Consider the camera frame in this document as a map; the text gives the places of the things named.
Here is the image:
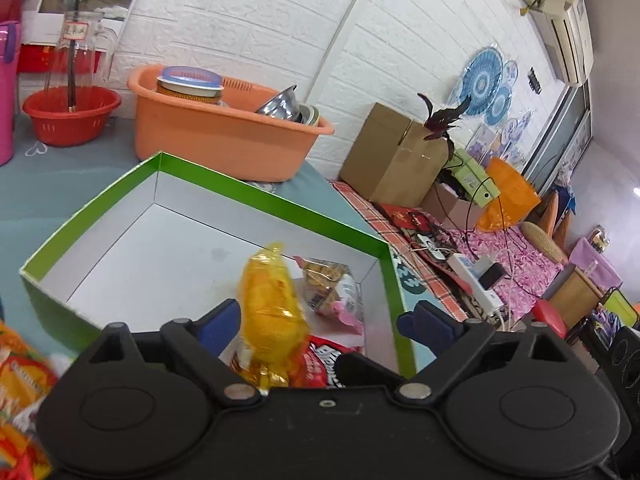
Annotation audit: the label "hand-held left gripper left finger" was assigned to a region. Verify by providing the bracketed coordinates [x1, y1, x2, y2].
[75, 299, 263, 408]

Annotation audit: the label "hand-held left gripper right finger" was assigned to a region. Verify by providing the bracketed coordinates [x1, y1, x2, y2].
[334, 300, 581, 406]

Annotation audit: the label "yellow snack packet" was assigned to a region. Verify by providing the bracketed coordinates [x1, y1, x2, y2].
[235, 242, 311, 393]

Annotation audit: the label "green cardboard box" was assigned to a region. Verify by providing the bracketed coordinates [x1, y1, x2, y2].
[19, 151, 417, 381]

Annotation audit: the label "white power strip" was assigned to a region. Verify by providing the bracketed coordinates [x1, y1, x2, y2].
[447, 254, 503, 318]

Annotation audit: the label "black charger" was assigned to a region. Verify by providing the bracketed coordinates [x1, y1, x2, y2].
[477, 262, 506, 291]

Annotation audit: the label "pink peanut snack packet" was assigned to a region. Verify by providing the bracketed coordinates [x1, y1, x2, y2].
[292, 255, 366, 336]

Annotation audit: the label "red plaid cloth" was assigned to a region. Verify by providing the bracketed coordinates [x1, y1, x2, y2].
[330, 180, 471, 321]

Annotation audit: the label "red envelopes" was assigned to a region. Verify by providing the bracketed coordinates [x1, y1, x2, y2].
[377, 202, 441, 238]

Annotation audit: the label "red snack packet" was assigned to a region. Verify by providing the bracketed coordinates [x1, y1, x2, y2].
[290, 332, 363, 390]

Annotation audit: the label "pink floral cloth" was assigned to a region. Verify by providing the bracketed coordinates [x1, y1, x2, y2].
[440, 225, 566, 321]

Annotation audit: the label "small open cardboard box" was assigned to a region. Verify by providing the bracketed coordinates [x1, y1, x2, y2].
[420, 182, 483, 231]

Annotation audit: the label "red stool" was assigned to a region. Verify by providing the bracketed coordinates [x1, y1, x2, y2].
[532, 300, 568, 338]

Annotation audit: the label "woven straw cushion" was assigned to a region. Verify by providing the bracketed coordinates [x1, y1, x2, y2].
[520, 221, 568, 263]

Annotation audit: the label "wooden bin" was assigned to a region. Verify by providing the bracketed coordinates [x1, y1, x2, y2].
[547, 265, 601, 316]

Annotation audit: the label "light green box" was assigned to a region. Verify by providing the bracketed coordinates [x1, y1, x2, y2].
[452, 147, 501, 208]

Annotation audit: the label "orange bag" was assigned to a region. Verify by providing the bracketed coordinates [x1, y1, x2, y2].
[475, 156, 542, 233]

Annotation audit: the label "large brown cardboard box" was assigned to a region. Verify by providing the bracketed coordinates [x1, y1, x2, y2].
[339, 102, 451, 208]

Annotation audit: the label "orange plastic basin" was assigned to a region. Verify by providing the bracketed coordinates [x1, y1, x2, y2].
[126, 65, 335, 183]

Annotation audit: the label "purple leaf plant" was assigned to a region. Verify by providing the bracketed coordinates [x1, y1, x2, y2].
[417, 92, 501, 241]

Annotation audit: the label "pile of orange snack packets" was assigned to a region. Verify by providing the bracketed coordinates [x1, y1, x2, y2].
[0, 320, 63, 480]

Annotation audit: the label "steel bowl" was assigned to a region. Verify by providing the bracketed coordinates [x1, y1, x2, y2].
[255, 85, 301, 121]

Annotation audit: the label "medium blue patterned plate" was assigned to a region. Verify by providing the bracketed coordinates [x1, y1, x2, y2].
[484, 84, 513, 127]

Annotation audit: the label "gold patterned bowl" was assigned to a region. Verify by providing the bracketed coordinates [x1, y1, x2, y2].
[156, 77, 223, 107]

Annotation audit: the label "large blue patterned plate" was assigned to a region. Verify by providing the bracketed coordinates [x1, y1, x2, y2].
[459, 47, 504, 113]

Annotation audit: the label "blue plastic lid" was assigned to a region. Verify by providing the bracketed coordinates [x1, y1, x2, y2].
[160, 66, 223, 88]

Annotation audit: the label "red plastic basket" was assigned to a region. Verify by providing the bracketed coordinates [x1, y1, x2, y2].
[22, 86, 122, 147]

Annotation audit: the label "glass pitcher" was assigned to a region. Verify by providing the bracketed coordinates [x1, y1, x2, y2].
[46, 10, 121, 111]

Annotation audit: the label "dark stirring stick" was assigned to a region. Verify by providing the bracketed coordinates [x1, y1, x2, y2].
[67, 10, 81, 111]

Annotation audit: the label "pink thermos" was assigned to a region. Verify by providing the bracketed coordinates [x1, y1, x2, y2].
[0, 21, 23, 167]

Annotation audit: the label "white air conditioner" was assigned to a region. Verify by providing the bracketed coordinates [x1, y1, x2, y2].
[530, 0, 596, 86]

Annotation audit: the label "white wall conduit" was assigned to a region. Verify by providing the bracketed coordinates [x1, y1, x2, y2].
[305, 0, 381, 106]

